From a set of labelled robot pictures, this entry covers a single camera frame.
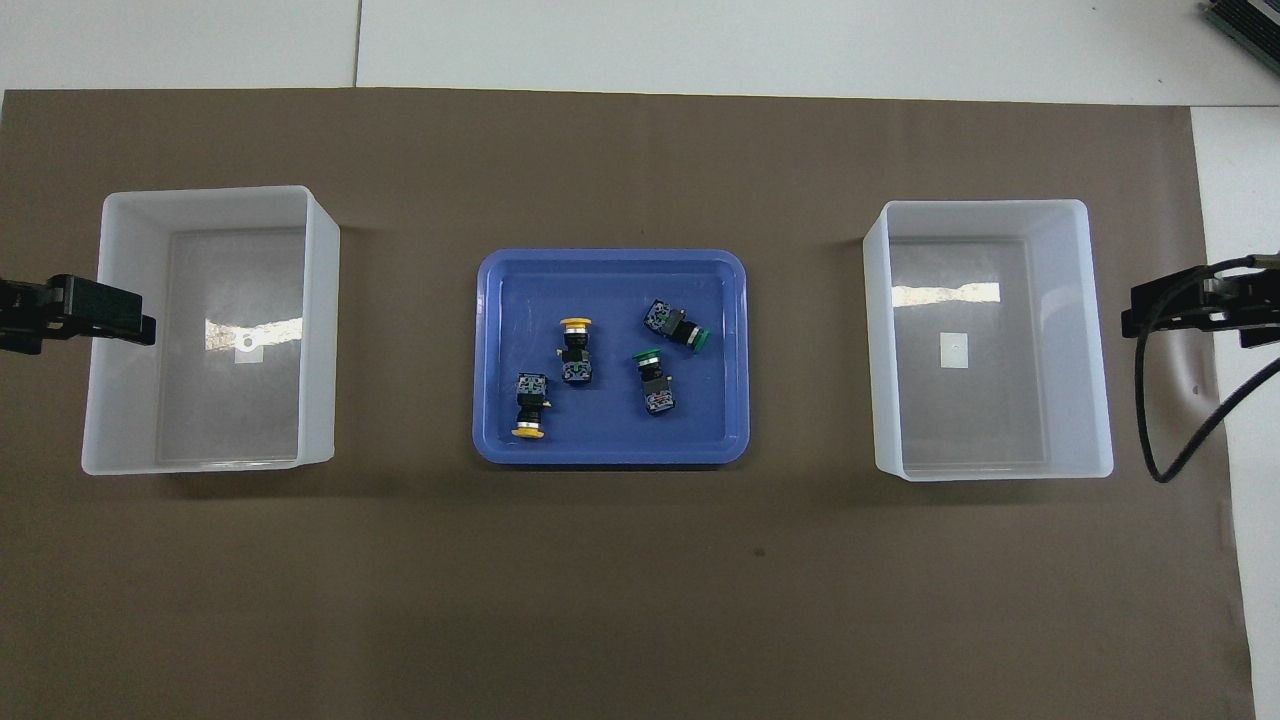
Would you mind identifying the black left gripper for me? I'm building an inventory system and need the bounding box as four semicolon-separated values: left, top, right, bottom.
0;274;157;355

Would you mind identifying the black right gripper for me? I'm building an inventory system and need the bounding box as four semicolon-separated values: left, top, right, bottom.
1121;262;1280;349

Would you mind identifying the yellow mushroom push button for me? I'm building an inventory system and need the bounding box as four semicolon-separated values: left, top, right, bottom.
558;317;595;387
510;373;549;439

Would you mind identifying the green mushroom push button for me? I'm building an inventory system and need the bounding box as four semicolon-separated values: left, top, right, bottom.
630;348;677;417
643;298;712;354

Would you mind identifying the translucent white plastic box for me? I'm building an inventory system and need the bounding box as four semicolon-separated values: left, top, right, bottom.
82;185;341;477
862;198;1114;483

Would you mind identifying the grey ribbed device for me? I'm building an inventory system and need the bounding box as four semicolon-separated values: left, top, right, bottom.
1200;0;1280;63

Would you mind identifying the blue plastic tray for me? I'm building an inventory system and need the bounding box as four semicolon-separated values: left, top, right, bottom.
472;248;751;467

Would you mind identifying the brown table mat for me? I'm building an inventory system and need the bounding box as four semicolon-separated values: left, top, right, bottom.
0;88;1256;720

